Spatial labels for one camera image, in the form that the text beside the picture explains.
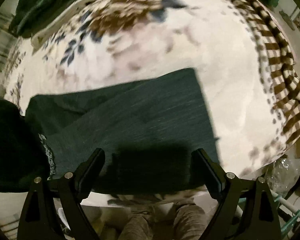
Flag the grey slipper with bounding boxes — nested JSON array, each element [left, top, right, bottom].
[[280, 10, 294, 29]]

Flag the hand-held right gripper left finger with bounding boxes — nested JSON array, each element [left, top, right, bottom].
[[17, 148, 106, 240]]

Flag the teal rack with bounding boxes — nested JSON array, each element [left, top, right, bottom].
[[272, 195, 300, 238]]

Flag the brown checked blanket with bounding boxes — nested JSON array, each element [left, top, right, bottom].
[[225, 0, 300, 145]]

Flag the clear plastic bag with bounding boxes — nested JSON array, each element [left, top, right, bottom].
[[270, 155, 300, 198]]

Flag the person's beige fleece clothing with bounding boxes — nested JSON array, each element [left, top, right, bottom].
[[115, 197, 210, 240]]

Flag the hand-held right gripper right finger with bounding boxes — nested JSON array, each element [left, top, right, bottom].
[[191, 148, 282, 240]]

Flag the dark denim pants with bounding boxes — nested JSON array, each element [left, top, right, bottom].
[[25, 67, 220, 195]]

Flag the floral printed blanket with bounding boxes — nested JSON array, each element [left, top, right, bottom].
[[2, 0, 300, 207]]

